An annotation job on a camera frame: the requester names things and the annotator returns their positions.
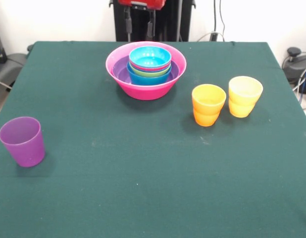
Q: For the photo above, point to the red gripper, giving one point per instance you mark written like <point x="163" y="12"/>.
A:
<point x="143" y="3"/>

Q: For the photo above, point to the cyan bowl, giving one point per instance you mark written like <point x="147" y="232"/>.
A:
<point x="150" y="58"/>

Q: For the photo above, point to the small red-pink bowl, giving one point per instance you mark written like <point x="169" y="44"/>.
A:
<point x="149" y="69"/>

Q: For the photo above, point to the green bowl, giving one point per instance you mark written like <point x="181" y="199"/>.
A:
<point x="149" y="74"/>

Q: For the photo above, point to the purple bowl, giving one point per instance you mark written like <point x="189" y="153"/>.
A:
<point x="118" y="73"/>

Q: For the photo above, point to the blue ringed flat-bottom bowl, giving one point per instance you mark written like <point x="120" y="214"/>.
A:
<point x="145" y="81"/>

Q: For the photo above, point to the large pink bowl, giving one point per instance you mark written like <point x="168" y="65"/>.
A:
<point x="145" y="93"/>

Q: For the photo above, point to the purple cup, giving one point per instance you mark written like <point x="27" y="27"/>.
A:
<point x="23" y="146"/>

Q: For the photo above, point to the black power plug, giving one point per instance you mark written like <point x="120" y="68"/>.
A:
<point x="214" y="36"/>

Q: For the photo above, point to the yellow cup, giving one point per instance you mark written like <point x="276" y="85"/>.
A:
<point x="245" y="90"/>

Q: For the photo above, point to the dark green tablecloth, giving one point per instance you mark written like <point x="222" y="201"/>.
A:
<point x="168" y="186"/>

